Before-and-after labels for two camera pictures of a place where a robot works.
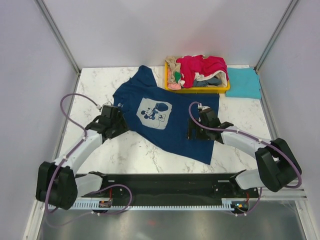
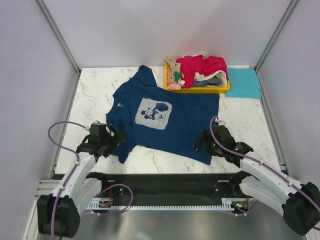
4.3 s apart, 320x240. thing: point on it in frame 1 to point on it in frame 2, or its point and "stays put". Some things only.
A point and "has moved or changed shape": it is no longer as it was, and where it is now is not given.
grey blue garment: (214, 81) stays put
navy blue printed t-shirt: (162, 116) has moved or changed shape
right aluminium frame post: (283, 21) stays put
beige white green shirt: (175, 69) stays put
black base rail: (169, 189) stays put
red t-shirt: (191, 65) stays put
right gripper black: (192, 125) to (204, 136)
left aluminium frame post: (57, 34) stays put
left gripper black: (123, 126) to (116, 140)
